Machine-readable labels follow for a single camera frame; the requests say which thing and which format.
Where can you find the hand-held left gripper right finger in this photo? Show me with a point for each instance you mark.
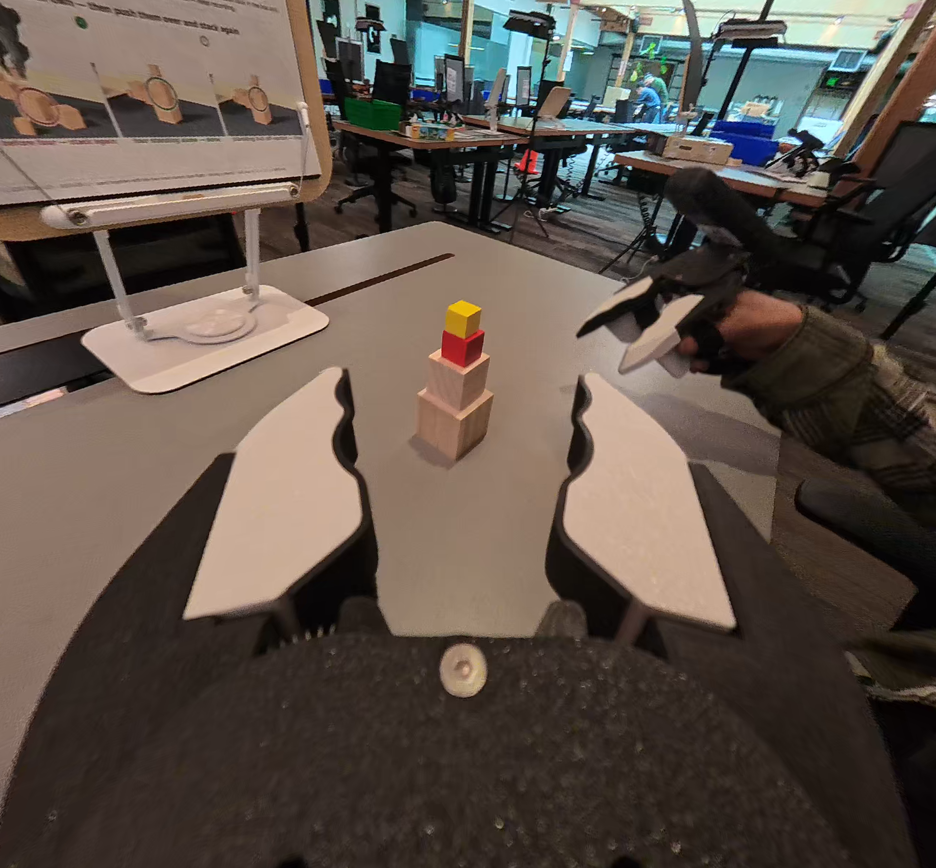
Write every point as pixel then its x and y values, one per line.
pixel 643 510

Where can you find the person's right forearm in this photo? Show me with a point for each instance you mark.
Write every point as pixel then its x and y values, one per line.
pixel 841 400

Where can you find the white sheet stand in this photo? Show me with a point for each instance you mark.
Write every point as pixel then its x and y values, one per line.
pixel 205 345

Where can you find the instruction sheet on stand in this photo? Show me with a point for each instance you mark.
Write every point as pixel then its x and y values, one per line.
pixel 311 78

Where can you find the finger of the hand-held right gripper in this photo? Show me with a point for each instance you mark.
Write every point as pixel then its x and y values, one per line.
pixel 658 331
pixel 618 301

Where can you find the person's right hand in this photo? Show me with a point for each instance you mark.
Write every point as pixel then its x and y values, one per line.
pixel 764 327

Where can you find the black office chair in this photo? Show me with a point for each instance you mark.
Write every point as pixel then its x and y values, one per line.
pixel 877 210

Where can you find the blue storage bins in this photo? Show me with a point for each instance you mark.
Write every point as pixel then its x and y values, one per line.
pixel 749 140

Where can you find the green plastic bin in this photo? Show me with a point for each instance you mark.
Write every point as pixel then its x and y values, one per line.
pixel 373 115

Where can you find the large wooden cube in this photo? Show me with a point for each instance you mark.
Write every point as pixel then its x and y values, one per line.
pixel 453 429

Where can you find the small yellow cube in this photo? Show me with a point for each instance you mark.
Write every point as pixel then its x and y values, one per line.
pixel 463 320

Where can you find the dark framed board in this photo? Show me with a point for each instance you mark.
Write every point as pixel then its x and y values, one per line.
pixel 691 56

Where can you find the cardboard box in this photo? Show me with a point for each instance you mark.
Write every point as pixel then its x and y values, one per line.
pixel 698 150

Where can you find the medium wooden cube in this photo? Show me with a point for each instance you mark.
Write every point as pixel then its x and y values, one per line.
pixel 457 382

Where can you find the small red cube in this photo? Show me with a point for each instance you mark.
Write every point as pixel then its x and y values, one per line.
pixel 461 349

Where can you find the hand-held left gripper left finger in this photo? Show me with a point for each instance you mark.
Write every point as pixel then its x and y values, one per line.
pixel 281 495

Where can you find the colourful small box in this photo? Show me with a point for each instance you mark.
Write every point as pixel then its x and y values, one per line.
pixel 428 129

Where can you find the wooden office desk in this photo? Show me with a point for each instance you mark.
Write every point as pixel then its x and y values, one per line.
pixel 731 177
pixel 439 144

